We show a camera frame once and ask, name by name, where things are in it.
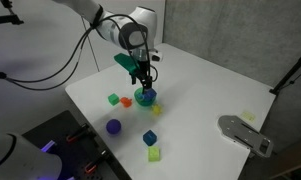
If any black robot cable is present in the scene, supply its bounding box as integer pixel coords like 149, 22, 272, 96
0, 18, 141, 84
0, 13, 149, 92

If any orange toy figure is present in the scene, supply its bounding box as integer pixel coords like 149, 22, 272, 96
119, 96, 133, 109

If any black stand pole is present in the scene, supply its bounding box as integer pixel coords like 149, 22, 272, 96
269, 48, 301, 96

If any dark blue cube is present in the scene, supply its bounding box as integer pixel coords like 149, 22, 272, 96
142, 129, 158, 147

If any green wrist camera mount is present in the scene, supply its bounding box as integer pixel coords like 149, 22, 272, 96
113, 52, 141, 75

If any yellow microbe shaped toy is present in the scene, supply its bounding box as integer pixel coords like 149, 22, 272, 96
151, 103, 164, 117

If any black red toggle clamp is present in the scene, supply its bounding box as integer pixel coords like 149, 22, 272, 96
65, 123, 98, 144
84, 149, 111, 174

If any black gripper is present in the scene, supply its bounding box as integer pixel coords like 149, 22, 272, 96
129, 57, 158, 95

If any blue toy block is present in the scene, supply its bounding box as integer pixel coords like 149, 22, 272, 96
136, 87, 157, 102

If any green bowl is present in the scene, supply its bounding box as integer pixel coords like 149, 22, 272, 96
133, 87, 158, 108

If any yellow sticky note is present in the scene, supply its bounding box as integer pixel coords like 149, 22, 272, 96
240, 110, 257, 122

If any black camera bracket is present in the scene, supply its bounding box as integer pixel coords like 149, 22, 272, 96
0, 0, 25, 26

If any black perforated base board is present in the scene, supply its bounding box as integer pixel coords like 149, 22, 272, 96
21, 109, 133, 180

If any lime green cube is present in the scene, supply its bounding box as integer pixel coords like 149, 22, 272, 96
147, 145, 161, 163

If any grey metal mounting plate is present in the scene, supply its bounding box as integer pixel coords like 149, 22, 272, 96
217, 114, 274, 158

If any purple bumpy ball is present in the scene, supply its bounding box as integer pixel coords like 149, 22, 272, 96
105, 118, 122, 136

